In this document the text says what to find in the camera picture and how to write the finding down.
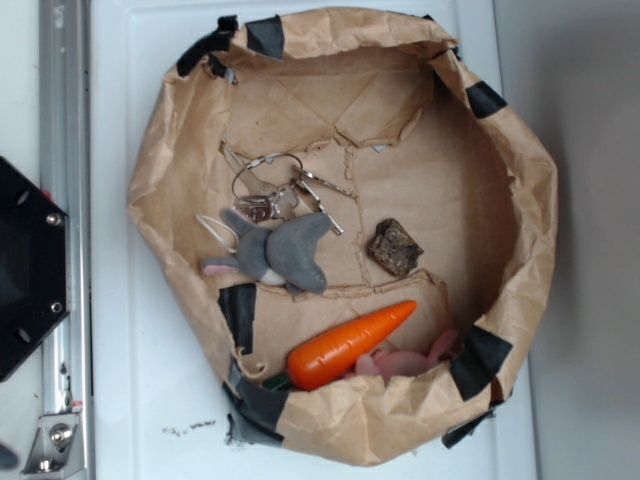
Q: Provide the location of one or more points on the orange plastic carrot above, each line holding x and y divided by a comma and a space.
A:
330, 354

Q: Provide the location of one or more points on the brown rock chunk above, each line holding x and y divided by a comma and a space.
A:
394, 249

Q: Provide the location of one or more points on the silver keys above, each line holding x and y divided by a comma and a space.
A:
261, 200

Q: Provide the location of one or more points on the pink rubber bunny toy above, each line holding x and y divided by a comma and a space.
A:
388, 364

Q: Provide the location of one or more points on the brown paper bag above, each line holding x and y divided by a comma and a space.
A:
380, 102

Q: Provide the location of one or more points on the grey plush bunny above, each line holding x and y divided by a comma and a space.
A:
284, 256

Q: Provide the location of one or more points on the white tray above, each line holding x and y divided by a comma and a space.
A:
159, 410

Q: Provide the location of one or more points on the aluminium rail with bracket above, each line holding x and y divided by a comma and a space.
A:
64, 442

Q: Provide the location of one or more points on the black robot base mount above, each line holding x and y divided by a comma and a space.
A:
33, 268

